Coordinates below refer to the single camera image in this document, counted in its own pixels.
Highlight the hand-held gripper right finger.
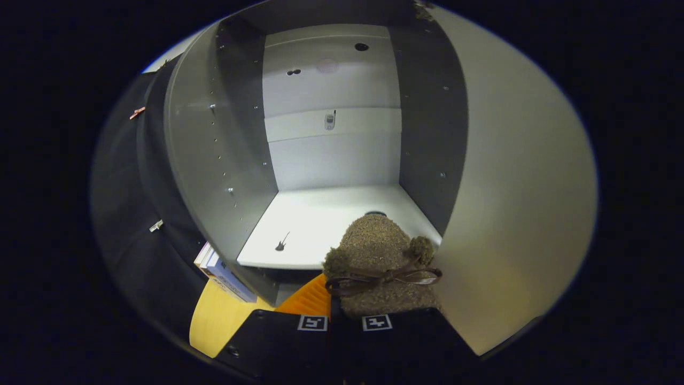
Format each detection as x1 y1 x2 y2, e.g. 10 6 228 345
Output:
330 307 481 385

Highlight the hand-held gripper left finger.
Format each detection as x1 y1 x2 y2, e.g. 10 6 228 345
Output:
214 274 332 385

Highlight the brown fuzzy shoe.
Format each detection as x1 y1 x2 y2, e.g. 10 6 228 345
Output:
323 214 443 320

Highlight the beige shoe cabinet door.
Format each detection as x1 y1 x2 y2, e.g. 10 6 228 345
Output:
427 5 598 356

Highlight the grey shoe cabinet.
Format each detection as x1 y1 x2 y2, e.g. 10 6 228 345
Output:
163 0 471 306

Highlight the white cabinet shelf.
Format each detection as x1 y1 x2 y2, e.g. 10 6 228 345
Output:
237 184 443 270

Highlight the blue book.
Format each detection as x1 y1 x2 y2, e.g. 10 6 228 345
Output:
206 251 258 304

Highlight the white book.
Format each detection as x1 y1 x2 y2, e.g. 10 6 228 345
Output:
194 242 214 271

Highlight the black backdrop cloth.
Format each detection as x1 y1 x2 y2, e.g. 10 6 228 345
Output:
91 59 214 343

